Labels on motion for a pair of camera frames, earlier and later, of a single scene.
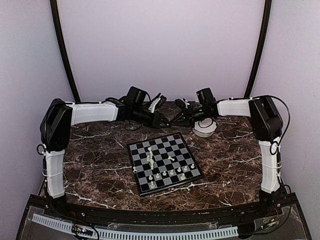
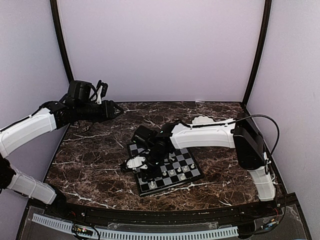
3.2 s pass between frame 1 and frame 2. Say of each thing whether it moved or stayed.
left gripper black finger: moved
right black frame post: stayed
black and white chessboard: stayed
